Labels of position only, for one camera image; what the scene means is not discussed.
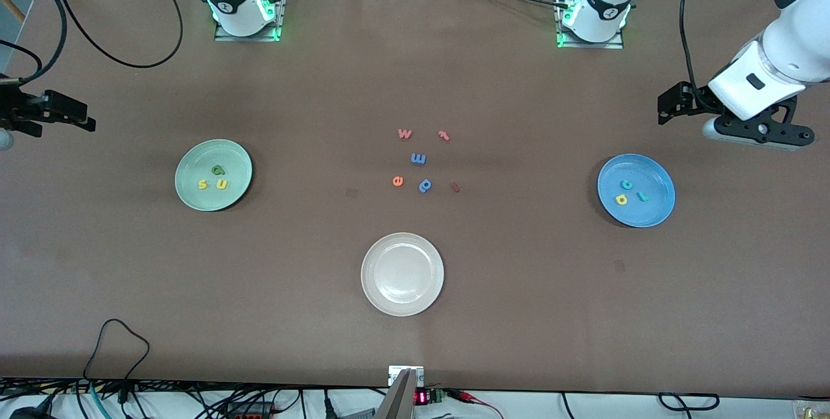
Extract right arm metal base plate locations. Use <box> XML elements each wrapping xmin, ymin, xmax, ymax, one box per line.
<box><xmin>214</xmin><ymin>0</ymin><xmax>287</xmax><ymax>42</ymax></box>

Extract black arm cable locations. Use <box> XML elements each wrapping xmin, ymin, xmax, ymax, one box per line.
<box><xmin>679</xmin><ymin>0</ymin><xmax>709</xmax><ymax>110</ymax></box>
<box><xmin>0</xmin><ymin>0</ymin><xmax>184</xmax><ymax>86</ymax></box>

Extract white mounting plate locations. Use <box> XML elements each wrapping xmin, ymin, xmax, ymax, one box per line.
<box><xmin>388</xmin><ymin>365</ymin><xmax>425</xmax><ymax>386</ymax></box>

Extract red clip wire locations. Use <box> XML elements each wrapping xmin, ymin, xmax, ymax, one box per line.
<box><xmin>451</xmin><ymin>390</ymin><xmax>504</xmax><ymax>419</ymax></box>

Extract blue plate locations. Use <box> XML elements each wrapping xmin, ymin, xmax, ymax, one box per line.
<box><xmin>597</xmin><ymin>153</ymin><xmax>676</xmax><ymax>228</ymax></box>

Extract black looped cable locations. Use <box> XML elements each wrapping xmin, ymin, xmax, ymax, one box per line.
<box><xmin>83</xmin><ymin>318</ymin><xmax>151</xmax><ymax>403</ymax></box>

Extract grey camera mount arm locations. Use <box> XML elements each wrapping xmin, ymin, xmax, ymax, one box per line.
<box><xmin>375</xmin><ymin>368</ymin><xmax>419</xmax><ymax>419</ymax></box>

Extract black coiled cable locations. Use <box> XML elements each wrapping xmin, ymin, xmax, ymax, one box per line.
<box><xmin>658</xmin><ymin>392</ymin><xmax>720</xmax><ymax>411</ymax></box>

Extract cream white plate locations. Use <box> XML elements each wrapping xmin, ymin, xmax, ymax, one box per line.
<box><xmin>361</xmin><ymin>232</ymin><xmax>445</xmax><ymax>317</ymax></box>

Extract green plate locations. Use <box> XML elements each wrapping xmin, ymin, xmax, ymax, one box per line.
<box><xmin>174</xmin><ymin>139</ymin><xmax>254</xmax><ymax>212</ymax></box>

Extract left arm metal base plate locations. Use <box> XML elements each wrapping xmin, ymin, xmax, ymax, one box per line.
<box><xmin>554</xmin><ymin>0</ymin><xmax>625</xmax><ymax>50</ymax></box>

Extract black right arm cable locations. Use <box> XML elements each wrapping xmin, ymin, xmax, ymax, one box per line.
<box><xmin>0</xmin><ymin>0</ymin><xmax>184</xmax><ymax>86</ymax></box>

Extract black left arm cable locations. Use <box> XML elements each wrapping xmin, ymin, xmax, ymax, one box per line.
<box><xmin>679</xmin><ymin>0</ymin><xmax>709</xmax><ymax>110</ymax></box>

